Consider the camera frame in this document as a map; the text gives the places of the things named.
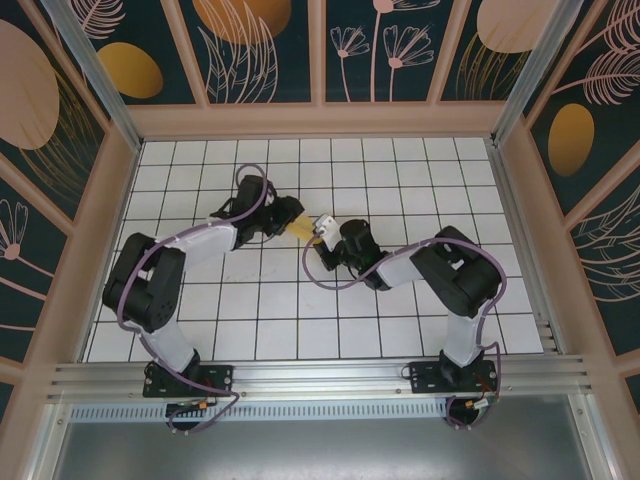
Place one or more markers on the yellow square paper sheet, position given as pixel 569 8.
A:
pixel 302 229

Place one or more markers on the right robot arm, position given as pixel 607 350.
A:
pixel 465 272

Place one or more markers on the grey metal panel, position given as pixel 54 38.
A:
pixel 320 450

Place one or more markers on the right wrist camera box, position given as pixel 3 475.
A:
pixel 327 229

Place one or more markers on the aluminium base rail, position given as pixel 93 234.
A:
pixel 320 375

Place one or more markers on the aluminium side rail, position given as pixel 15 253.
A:
pixel 515 210

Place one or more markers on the aluminium corner post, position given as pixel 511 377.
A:
pixel 530 65
pixel 100 85

